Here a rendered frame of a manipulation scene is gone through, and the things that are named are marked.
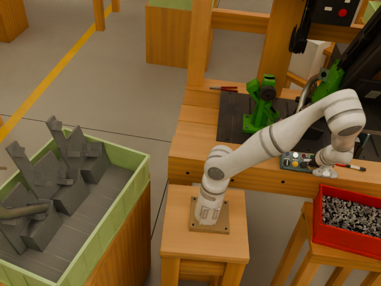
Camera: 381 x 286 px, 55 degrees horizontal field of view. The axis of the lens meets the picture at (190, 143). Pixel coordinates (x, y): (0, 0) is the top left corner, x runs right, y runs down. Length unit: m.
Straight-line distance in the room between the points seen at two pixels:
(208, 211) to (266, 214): 1.31
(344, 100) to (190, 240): 0.73
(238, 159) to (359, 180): 0.73
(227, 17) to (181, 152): 0.76
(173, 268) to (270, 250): 1.11
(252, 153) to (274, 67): 0.97
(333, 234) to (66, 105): 2.61
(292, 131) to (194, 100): 0.99
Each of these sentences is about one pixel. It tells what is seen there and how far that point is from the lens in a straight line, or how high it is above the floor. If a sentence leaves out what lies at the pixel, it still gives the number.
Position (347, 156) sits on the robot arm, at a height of 1.21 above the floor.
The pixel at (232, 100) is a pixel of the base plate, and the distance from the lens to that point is 1.96.
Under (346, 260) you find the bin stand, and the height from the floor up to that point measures 0.79.
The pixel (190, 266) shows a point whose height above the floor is 0.73.
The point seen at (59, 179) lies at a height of 0.95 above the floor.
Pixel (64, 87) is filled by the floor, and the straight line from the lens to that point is 3.72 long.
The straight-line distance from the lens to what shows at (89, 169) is 1.51.
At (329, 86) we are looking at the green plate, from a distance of 1.68.
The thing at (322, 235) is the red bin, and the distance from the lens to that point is 1.51.
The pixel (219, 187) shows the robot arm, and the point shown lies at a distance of 1.25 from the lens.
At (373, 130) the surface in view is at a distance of 1.61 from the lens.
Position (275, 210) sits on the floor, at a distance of 2.66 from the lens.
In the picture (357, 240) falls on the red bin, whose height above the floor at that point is 0.88.
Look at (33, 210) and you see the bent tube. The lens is 1.35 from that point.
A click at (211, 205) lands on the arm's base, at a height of 0.98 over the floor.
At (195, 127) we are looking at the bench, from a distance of 1.77.
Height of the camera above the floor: 2.00
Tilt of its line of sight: 42 degrees down
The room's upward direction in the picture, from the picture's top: 5 degrees clockwise
